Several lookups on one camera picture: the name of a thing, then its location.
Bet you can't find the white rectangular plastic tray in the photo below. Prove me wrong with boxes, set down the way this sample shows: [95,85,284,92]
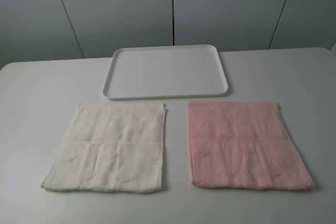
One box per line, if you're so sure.
[102,45,228,100]

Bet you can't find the pink towel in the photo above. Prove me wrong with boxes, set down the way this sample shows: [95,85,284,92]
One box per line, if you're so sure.
[187,101,315,190]

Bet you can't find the cream white towel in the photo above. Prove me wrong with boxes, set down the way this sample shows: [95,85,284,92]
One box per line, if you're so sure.
[41,103,167,193]

